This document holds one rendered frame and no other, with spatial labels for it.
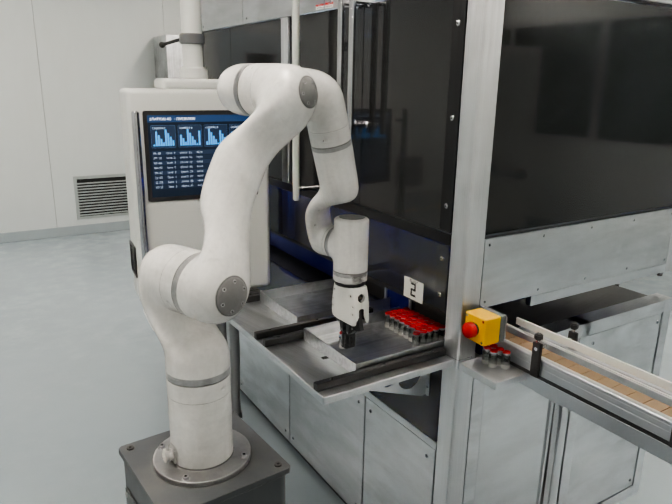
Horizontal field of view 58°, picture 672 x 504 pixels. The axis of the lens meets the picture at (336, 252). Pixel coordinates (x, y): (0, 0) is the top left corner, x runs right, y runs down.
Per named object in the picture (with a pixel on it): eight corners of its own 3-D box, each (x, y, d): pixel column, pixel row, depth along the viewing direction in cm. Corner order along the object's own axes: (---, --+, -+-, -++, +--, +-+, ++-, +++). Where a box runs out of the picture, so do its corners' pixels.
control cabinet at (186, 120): (256, 272, 254) (252, 79, 233) (272, 286, 237) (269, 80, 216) (131, 288, 232) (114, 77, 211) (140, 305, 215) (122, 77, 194)
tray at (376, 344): (398, 316, 187) (399, 306, 186) (457, 347, 166) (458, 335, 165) (303, 339, 170) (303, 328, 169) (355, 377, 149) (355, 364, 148)
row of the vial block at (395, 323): (388, 325, 180) (389, 310, 179) (428, 346, 166) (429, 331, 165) (382, 326, 179) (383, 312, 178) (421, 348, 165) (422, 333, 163)
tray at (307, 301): (346, 284, 216) (346, 275, 215) (389, 307, 195) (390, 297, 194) (260, 301, 199) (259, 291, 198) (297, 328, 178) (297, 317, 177)
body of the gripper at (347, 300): (375, 280, 145) (373, 324, 148) (350, 270, 153) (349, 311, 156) (349, 286, 141) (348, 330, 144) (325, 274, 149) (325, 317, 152)
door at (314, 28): (291, 182, 228) (291, 17, 212) (360, 204, 190) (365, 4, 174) (290, 182, 228) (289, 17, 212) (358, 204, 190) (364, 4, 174)
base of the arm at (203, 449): (175, 501, 107) (168, 408, 102) (139, 449, 122) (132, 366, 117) (268, 463, 118) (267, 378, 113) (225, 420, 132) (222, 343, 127)
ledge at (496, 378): (496, 357, 165) (497, 351, 164) (533, 376, 154) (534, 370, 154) (458, 369, 158) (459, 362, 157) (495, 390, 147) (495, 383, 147)
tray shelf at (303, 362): (339, 286, 221) (339, 281, 220) (475, 359, 163) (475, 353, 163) (214, 309, 196) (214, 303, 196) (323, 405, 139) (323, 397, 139)
